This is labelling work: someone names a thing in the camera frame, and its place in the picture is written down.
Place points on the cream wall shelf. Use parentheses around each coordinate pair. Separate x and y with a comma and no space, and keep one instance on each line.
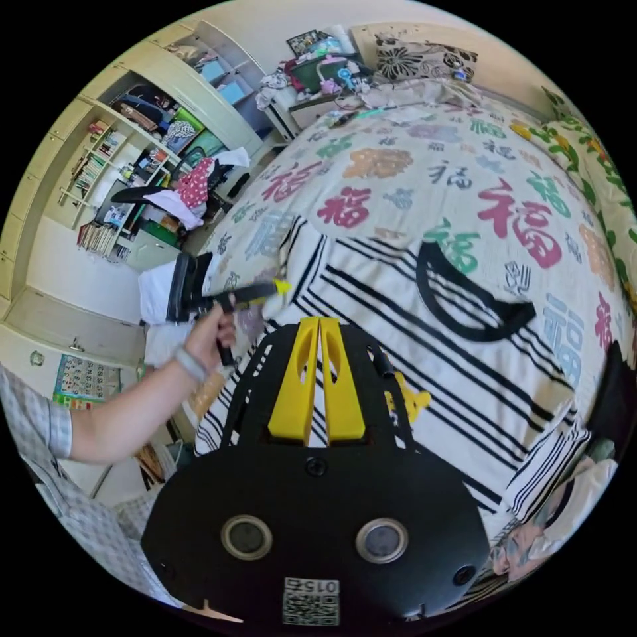
(114,144)

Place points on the green floral quilt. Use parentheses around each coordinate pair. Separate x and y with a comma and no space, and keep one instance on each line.
(592,159)

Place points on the person's left forearm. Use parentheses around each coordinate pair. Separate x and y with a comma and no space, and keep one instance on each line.
(139,413)

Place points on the black and white striped t-shirt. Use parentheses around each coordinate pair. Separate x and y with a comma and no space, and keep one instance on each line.
(448,378)

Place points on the person's left hand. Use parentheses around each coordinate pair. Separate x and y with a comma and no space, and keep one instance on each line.
(206,336)

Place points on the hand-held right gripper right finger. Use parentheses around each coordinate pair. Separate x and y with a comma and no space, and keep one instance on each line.
(343,403)

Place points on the pillow with black flowers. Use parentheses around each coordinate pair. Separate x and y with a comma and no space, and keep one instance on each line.
(423,57)

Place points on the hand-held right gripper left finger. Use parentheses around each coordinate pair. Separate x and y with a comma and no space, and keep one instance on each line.
(293,398)

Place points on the white nightstand with clutter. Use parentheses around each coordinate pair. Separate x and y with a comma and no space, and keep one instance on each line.
(313,84)

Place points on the bed with printed sheet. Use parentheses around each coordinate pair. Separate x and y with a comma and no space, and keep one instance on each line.
(398,174)

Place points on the black office chair with clothes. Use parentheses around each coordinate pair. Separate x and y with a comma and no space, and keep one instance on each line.
(189,189)

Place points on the pile of clothes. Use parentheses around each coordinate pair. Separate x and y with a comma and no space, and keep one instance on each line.
(562,507)

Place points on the person's body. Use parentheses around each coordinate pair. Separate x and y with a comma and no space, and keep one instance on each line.
(74,517)

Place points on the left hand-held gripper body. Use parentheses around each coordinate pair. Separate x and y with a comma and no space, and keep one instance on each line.
(244,294)

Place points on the colourful wall calendar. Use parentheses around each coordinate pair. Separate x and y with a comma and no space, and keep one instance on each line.
(87,380)

